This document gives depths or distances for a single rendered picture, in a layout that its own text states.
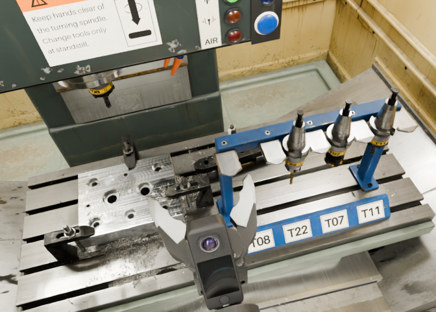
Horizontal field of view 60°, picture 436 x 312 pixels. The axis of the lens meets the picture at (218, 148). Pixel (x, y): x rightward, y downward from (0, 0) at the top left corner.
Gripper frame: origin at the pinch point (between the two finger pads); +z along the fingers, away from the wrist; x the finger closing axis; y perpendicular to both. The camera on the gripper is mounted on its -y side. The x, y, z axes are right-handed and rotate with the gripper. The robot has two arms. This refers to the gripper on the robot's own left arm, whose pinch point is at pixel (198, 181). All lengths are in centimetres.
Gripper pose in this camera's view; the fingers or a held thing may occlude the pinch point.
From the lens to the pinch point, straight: 56.3
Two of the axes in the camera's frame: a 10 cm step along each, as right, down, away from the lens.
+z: -2.3, -7.4, 6.3
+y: 0.7, 6.4, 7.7
